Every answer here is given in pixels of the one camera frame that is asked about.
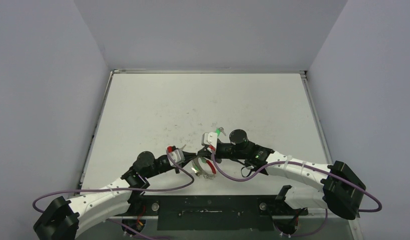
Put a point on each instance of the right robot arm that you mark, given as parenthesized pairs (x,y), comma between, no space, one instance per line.
(329,186)

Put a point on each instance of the metal keyring with red handle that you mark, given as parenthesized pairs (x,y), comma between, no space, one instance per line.
(203,168)

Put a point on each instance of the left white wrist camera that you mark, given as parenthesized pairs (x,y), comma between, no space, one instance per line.
(175,156)

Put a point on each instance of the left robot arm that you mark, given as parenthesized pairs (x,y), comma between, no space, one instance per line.
(66,219)

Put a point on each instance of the key with green tag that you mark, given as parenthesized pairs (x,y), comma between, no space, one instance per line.
(220,130)

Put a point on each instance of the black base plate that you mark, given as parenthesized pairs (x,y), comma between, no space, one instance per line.
(214,222)

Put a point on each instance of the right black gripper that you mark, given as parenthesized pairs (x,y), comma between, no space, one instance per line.
(211,149)

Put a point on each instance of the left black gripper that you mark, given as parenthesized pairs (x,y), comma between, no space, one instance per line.
(188,156)

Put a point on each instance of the aluminium front rail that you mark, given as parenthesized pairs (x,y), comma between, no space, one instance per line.
(156,205)

